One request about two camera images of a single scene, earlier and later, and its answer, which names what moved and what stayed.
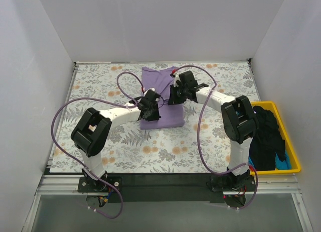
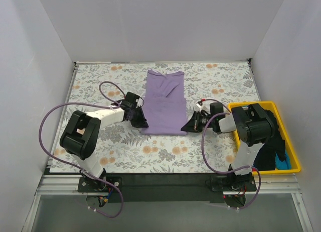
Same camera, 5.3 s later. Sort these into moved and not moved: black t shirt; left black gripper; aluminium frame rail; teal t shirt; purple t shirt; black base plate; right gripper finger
Moved: left black gripper; purple t shirt; right gripper finger
Not moved: aluminium frame rail; black t shirt; teal t shirt; black base plate
